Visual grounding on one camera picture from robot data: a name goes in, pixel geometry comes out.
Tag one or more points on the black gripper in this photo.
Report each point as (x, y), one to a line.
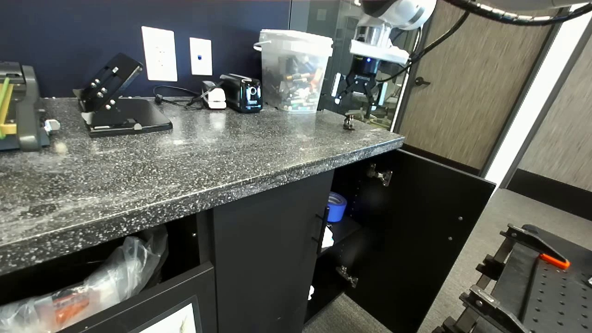
(366, 69)

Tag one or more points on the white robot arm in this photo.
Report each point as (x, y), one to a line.
(400, 12)

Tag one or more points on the black cabinet with granite countertop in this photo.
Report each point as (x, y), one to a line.
(185, 167)

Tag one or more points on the clear plastic bucket with lid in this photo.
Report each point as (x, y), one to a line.
(294, 71)

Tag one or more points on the metal door hinge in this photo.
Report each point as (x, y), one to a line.
(381, 176)
(346, 276)

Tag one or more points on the blue tape roll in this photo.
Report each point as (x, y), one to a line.
(335, 208)

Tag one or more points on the small white desk item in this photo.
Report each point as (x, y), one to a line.
(215, 99)

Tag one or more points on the open black cabinet door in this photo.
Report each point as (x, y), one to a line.
(426, 241)

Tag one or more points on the closed black cabinet door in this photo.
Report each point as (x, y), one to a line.
(270, 252)

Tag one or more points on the black perforated table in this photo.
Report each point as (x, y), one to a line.
(557, 302)

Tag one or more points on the white paper drawer label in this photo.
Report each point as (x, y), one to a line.
(172, 321)

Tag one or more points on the clear plastic bag in cubby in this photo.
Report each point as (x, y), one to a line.
(85, 287)

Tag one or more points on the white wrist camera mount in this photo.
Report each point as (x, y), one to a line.
(381, 52)

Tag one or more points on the small white wall plate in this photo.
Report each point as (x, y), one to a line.
(200, 56)

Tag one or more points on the large white wall outlet plate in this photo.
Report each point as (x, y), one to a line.
(159, 54)

